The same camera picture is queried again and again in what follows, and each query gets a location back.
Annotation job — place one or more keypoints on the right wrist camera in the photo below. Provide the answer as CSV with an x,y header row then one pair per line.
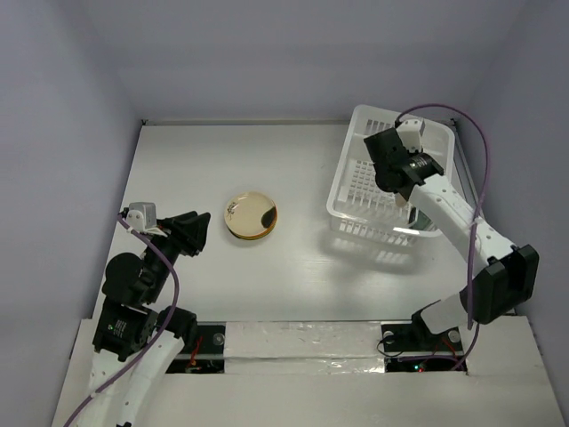
x,y
411,133

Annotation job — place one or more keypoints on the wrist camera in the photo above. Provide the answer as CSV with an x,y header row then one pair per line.
x,y
140,216
411,133

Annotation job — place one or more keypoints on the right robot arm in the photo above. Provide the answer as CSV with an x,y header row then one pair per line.
x,y
500,274

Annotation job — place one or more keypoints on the orange plate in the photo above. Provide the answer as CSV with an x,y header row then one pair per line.
x,y
271,231

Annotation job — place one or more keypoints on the white foil-taped front bar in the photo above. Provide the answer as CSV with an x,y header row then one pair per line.
x,y
302,348

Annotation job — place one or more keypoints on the metal rail at right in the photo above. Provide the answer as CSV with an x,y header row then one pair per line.
x,y
462,168

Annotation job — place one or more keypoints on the dark grey-green plate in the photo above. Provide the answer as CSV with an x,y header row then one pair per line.
x,y
420,221

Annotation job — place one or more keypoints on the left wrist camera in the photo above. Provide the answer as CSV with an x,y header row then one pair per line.
x,y
140,216

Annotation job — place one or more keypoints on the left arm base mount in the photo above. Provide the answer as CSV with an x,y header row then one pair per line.
x,y
205,355

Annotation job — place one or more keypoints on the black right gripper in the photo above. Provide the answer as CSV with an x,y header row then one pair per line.
x,y
384,149

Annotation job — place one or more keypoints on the tan plate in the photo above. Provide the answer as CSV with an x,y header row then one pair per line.
x,y
400,200
253,201

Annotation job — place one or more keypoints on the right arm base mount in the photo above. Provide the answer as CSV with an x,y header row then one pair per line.
x,y
409,347

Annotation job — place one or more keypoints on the white plastic dish rack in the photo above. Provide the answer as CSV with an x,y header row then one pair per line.
x,y
356,205

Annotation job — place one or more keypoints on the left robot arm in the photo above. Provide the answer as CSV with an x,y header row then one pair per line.
x,y
141,328

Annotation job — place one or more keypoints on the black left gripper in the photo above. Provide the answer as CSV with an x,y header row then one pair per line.
x,y
182,235

